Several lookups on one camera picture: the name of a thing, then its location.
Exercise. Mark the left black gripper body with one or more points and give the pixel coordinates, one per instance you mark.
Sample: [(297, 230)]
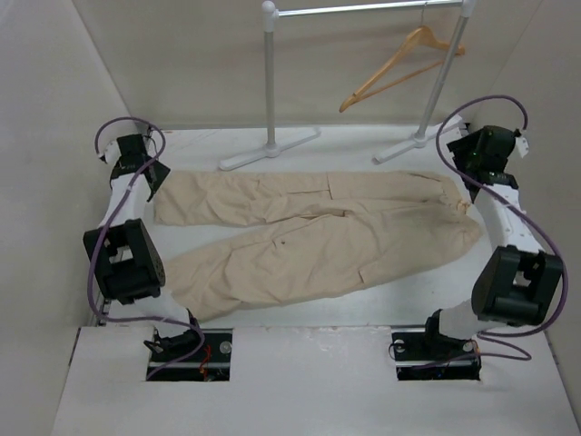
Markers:
[(145, 161)]

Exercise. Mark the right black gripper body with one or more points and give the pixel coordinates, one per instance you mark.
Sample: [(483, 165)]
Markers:
[(476, 158)]

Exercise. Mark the beige trousers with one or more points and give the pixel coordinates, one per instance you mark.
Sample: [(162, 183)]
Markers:
[(308, 236)]

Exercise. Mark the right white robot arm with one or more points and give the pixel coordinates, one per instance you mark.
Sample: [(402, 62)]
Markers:
[(515, 287)]

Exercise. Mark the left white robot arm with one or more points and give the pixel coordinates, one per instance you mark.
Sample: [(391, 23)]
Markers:
[(124, 261)]

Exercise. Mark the wooden clothes hanger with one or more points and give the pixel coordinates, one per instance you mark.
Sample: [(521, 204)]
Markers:
[(419, 52)]

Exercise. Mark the white clothes rack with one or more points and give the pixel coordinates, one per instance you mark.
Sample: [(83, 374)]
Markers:
[(426, 132)]

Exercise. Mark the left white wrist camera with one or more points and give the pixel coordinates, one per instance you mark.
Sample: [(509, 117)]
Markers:
[(111, 153)]

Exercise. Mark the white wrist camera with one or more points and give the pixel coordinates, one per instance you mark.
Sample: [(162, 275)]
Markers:
[(111, 153), (521, 143)]

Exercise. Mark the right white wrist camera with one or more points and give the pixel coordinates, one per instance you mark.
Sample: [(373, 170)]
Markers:
[(521, 143)]

